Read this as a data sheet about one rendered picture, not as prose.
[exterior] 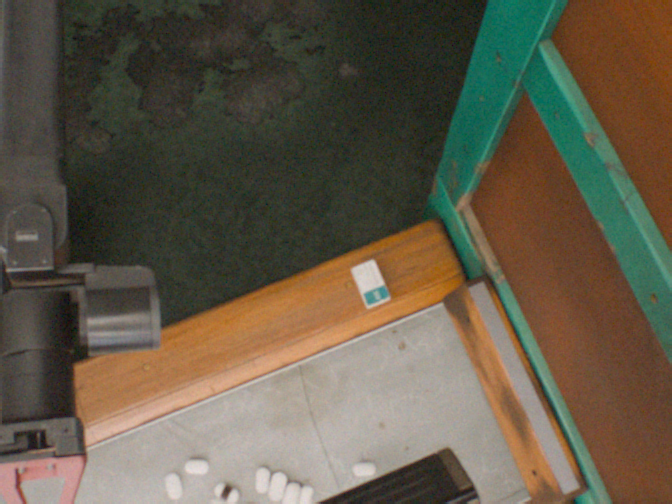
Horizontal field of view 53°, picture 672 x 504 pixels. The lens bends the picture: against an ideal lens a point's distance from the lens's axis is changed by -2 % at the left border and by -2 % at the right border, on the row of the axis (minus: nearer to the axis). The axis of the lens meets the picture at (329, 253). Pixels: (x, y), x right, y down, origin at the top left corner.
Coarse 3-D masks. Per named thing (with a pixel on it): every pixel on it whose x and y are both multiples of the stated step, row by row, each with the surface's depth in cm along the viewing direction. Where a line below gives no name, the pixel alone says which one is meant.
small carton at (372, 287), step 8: (368, 264) 98; (352, 272) 98; (360, 272) 97; (368, 272) 97; (376, 272) 97; (360, 280) 97; (368, 280) 97; (376, 280) 97; (360, 288) 97; (368, 288) 97; (376, 288) 97; (384, 288) 97; (368, 296) 96; (376, 296) 96; (384, 296) 96; (368, 304) 96; (376, 304) 97
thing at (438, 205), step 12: (432, 192) 102; (444, 192) 95; (432, 204) 104; (444, 204) 97; (432, 216) 107; (444, 216) 100; (456, 216) 94; (456, 228) 96; (456, 240) 99; (468, 240) 93; (468, 252) 95; (468, 264) 98; (480, 264) 92; (468, 276) 100; (588, 492) 84
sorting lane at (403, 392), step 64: (448, 320) 100; (256, 384) 98; (320, 384) 98; (384, 384) 98; (448, 384) 97; (128, 448) 97; (192, 448) 96; (256, 448) 96; (320, 448) 96; (384, 448) 95
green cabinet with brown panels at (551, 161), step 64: (512, 0) 53; (576, 0) 46; (640, 0) 40; (512, 64) 57; (576, 64) 50; (640, 64) 42; (512, 128) 66; (576, 128) 51; (640, 128) 45; (448, 192) 93; (512, 192) 73; (576, 192) 58; (640, 192) 48; (512, 256) 81; (576, 256) 63; (640, 256) 49; (512, 320) 87; (576, 320) 70; (640, 320) 56; (576, 384) 77; (640, 384) 60; (576, 448) 82; (640, 448) 66
